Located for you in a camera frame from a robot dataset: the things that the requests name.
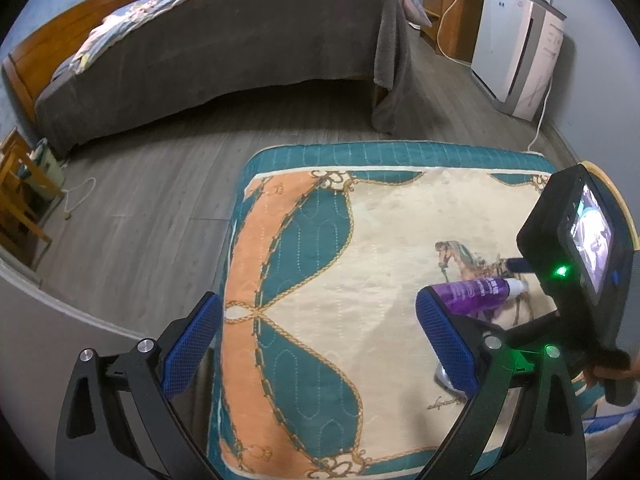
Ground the blue printed bag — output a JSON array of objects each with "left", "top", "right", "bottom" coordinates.
[{"left": 580, "top": 399, "right": 640, "bottom": 442}]

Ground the white cabinet cable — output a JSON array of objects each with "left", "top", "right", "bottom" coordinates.
[{"left": 436, "top": 0, "right": 469, "bottom": 57}]

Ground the teal trash bin yellow rim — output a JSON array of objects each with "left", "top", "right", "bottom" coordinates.
[{"left": 584, "top": 160, "right": 640, "bottom": 252}]

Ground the silver foil pouch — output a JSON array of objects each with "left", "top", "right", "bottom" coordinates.
[{"left": 433, "top": 360, "right": 468, "bottom": 394}]

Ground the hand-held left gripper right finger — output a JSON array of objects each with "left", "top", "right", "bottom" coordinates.
[{"left": 415, "top": 286, "right": 586, "bottom": 480}]

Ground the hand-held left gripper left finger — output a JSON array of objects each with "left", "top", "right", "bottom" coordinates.
[{"left": 56, "top": 290, "right": 224, "bottom": 480}]

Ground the bed with grey cover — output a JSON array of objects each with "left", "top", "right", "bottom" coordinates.
[{"left": 35, "top": 0, "right": 417, "bottom": 159}]

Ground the wooden chair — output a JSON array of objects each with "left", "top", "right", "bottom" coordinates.
[{"left": 0, "top": 127, "right": 54, "bottom": 272}]

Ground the wooden bed frame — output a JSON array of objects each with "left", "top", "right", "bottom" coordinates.
[{"left": 2, "top": 0, "right": 153, "bottom": 127}]

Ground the wooden cabinet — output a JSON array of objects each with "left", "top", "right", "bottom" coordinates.
[{"left": 420, "top": 0, "right": 485, "bottom": 64}]

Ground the white floor cable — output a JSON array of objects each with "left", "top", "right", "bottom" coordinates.
[{"left": 61, "top": 176, "right": 98, "bottom": 222}]

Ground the white air purifier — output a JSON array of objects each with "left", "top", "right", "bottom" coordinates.
[{"left": 471, "top": 0, "right": 567, "bottom": 122}]

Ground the person's right hand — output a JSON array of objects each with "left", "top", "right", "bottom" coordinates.
[{"left": 582, "top": 352, "right": 640, "bottom": 389}]

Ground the white purifier cable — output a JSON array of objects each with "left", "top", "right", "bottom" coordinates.
[{"left": 520, "top": 74, "right": 554, "bottom": 154}]

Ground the purple spray bottle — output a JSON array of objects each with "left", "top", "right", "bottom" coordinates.
[{"left": 431, "top": 276, "right": 530, "bottom": 322}]

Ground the blue printed quilt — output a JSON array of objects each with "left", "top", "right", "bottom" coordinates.
[{"left": 75, "top": 0, "right": 434, "bottom": 74}]

